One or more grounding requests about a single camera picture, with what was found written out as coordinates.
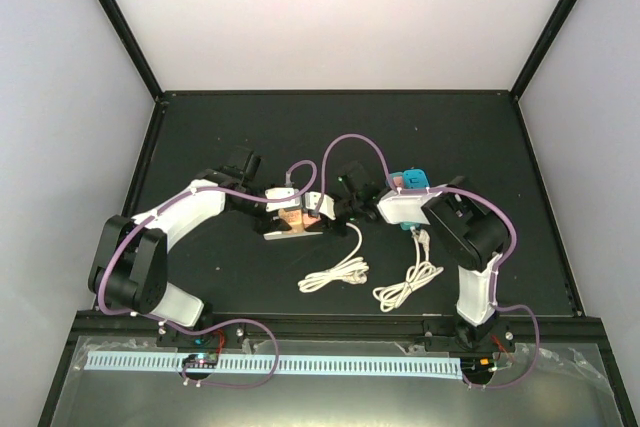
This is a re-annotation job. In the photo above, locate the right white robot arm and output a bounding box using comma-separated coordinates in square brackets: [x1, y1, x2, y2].
[342, 169, 517, 350]

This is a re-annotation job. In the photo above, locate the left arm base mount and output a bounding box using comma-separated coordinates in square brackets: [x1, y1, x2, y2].
[155, 311, 251, 348]

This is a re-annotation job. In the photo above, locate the light blue slotted cable duct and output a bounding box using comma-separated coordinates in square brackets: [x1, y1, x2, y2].
[84, 351, 463, 380]

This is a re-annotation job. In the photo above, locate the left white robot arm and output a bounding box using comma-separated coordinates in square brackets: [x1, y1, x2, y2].
[88, 148, 266, 346]

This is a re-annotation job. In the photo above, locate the large orange cube adapter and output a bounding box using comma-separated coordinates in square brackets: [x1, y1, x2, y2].
[278, 208, 305, 235]

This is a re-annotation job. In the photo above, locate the purple cable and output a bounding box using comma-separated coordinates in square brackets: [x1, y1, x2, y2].
[321, 133, 541, 391]
[96, 160, 279, 389]

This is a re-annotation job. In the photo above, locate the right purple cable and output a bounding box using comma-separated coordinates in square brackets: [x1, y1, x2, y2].
[321, 133, 541, 391]

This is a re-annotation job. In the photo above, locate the teal power strip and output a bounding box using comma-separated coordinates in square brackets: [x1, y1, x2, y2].
[400, 221, 429, 231]

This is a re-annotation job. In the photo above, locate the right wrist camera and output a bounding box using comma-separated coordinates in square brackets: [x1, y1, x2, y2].
[303, 191, 336, 220]

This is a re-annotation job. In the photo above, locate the white power strip cable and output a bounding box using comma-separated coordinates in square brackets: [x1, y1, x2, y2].
[298, 222, 371, 294]

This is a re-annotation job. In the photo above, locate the small pink cube adapter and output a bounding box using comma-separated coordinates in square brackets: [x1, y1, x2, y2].
[302, 213, 321, 230]

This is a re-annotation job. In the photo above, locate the white power strip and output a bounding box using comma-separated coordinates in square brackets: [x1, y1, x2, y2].
[263, 219, 322, 241]

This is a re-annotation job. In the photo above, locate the blue cube adapter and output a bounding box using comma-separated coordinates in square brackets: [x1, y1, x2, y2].
[402, 168, 430, 190]

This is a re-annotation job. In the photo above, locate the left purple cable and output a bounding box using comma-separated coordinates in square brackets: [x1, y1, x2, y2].
[96, 160, 279, 389]

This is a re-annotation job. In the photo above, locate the teal strip white cable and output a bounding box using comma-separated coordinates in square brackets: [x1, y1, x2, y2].
[372, 227, 445, 313]

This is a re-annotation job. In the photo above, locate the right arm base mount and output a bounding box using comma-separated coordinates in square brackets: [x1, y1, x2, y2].
[422, 316, 515, 353]

